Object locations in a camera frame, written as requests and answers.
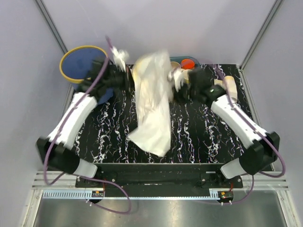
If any teal plastic basket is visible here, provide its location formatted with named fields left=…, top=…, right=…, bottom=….
left=170, top=56, right=200, bottom=70

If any right connector box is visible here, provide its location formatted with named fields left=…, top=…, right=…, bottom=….
left=218, top=191, right=234, bottom=203

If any blue trash bin yellow rim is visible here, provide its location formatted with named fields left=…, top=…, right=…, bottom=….
left=59, top=45, right=108, bottom=93

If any perforated cable duct strip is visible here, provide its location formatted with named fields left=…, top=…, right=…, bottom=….
left=42, top=190, right=219, bottom=200

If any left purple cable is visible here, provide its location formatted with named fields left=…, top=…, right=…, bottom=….
left=43, top=35, right=132, bottom=215

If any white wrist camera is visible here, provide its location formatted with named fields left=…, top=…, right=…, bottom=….
left=111, top=46, right=129, bottom=72
left=168, top=68, right=185, bottom=92

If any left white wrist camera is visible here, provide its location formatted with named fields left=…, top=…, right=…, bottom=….
left=111, top=46, right=129, bottom=72

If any beige brown ceramic mug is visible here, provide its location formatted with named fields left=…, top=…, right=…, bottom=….
left=170, top=61, right=181, bottom=71

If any connector box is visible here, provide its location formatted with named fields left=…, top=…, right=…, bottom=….
left=218, top=191, right=234, bottom=203
left=91, top=190, right=104, bottom=199

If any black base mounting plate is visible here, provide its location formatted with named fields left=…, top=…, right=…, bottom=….
left=75, top=163, right=244, bottom=190

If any purple cable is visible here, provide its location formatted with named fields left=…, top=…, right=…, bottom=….
left=43, top=35, right=132, bottom=215
left=196, top=63, right=286, bottom=205

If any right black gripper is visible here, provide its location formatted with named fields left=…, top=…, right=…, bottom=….
left=171, top=79, right=199, bottom=107

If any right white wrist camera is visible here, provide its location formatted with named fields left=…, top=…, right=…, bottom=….
left=168, top=68, right=185, bottom=92

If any left connector box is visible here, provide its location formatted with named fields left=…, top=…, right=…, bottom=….
left=91, top=190, right=104, bottom=199

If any cream translucent trash bag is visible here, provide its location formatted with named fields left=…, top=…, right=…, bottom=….
left=128, top=50, right=172, bottom=157

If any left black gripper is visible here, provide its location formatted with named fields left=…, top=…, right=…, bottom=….
left=105, top=67, right=143, bottom=93

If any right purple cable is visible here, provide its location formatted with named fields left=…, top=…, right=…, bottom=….
left=196, top=63, right=286, bottom=205

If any orange cup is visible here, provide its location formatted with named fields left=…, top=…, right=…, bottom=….
left=180, top=59, right=195, bottom=70

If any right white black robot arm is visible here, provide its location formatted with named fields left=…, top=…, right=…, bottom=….
left=168, top=66, right=282, bottom=188

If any pale yellow mug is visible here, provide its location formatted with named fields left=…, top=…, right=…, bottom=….
left=181, top=69, right=192, bottom=83

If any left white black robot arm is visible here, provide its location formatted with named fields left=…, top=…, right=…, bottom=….
left=36, top=54, right=134, bottom=187

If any roll of cream trash bags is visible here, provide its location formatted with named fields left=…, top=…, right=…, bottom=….
left=214, top=76, right=238, bottom=102

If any aluminium frame rail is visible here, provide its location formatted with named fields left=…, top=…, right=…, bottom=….
left=31, top=171, right=289, bottom=191

